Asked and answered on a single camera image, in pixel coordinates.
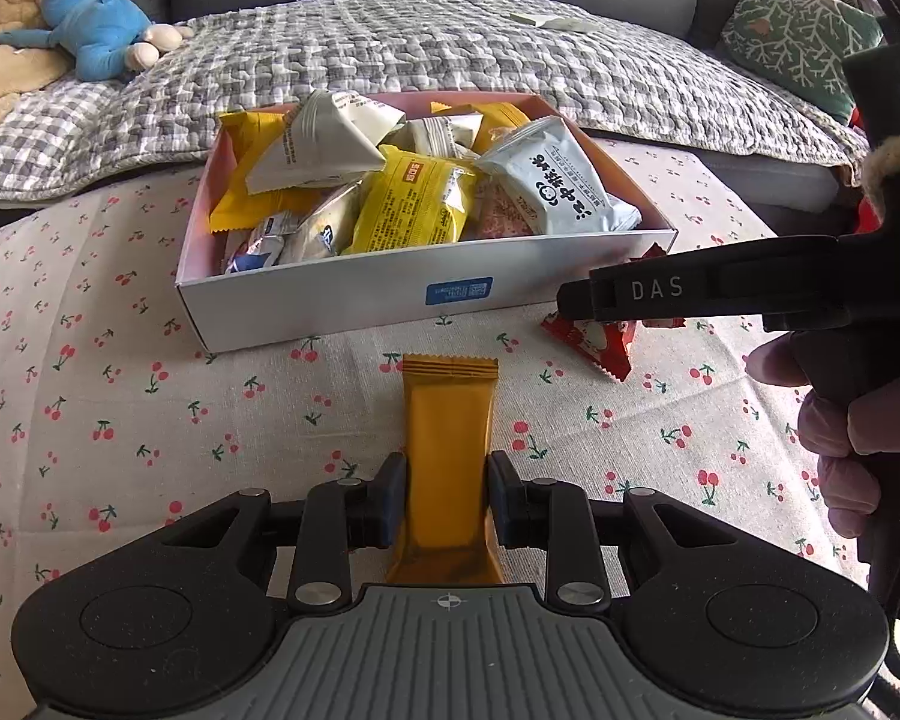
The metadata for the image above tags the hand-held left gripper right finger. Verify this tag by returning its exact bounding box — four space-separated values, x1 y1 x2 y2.
486 451 745 609

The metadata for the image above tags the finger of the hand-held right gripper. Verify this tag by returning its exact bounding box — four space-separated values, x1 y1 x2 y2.
556 275 598 319

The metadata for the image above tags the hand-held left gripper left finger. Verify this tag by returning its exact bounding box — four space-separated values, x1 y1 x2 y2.
148 451 408 614

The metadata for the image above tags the narrow golden snack packet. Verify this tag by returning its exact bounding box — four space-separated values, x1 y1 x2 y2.
380 352 506 587

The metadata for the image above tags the pink cardboard box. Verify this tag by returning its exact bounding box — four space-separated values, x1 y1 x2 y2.
173 89 680 354

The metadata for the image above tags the person's right hand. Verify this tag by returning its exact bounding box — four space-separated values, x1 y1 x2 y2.
745 334 883 538

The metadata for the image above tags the pink snack packet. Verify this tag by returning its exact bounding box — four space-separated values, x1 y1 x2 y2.
460 178 538 242

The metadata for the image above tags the pale blue snack packet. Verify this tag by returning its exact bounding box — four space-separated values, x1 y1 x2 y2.
470 117 644 238

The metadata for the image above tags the plain yellow snack packet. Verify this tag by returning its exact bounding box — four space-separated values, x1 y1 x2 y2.
208 109 328 234
428 99 534 155

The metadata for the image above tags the yellow printed snack packet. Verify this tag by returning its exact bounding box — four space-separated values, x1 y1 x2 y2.
339 143 483 257

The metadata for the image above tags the small white snack packet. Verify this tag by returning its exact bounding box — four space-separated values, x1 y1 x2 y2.
380 110 488 161

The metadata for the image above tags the green branch print pillow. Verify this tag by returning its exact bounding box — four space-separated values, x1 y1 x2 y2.
719 0 887 125

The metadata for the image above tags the white blue print snack packet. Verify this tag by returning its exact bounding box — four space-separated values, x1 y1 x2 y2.
275 181 365 266

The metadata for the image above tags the white paper pack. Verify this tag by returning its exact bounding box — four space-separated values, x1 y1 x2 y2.
509 12 602 33

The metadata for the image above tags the blue and white candy packet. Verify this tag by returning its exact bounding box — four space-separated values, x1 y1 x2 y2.
224 211 309 277

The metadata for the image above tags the cherry print tablecloth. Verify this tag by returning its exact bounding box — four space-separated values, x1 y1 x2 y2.
0 127 900 720

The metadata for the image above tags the grey patterned quilt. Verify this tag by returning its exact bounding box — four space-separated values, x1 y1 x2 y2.
45 0 869 190

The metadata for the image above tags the crumpled white snack packet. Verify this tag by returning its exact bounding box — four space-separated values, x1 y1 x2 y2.
243 88 408 194

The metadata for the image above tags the grey gingham cloth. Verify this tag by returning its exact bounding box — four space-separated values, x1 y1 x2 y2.
0 76 223 204

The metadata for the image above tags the blue plush toy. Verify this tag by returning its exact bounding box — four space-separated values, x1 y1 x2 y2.
0 0 196 84

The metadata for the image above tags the beige plush toy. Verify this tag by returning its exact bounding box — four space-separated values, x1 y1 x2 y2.
0 0 74 145

